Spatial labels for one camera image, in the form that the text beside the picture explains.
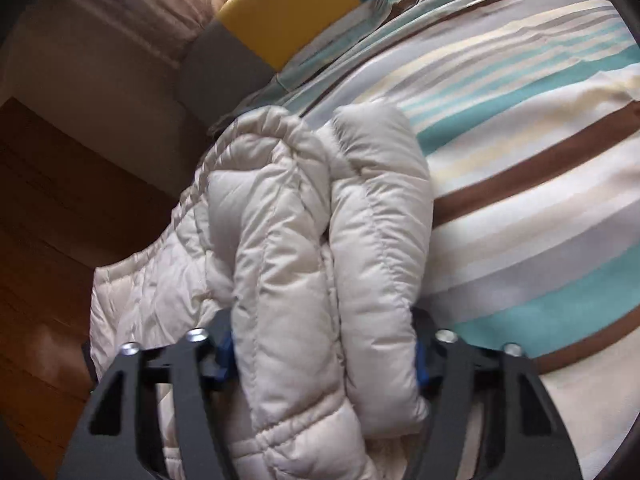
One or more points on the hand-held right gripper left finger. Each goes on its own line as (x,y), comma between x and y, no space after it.
(225,355)

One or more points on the grey yellow blue headboard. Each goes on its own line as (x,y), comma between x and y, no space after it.
(280,20)

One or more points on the brown wooden wardrobe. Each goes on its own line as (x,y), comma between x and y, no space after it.
(65,210)

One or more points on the striped bed sheet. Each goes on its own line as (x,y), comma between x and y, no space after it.
(525,135)

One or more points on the beige patterned curtain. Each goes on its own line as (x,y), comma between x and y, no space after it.
(130,5)

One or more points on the beige quilted puffer jacket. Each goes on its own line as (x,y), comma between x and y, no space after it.
(290,240)

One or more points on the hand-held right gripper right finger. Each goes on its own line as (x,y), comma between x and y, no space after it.
(420,365)

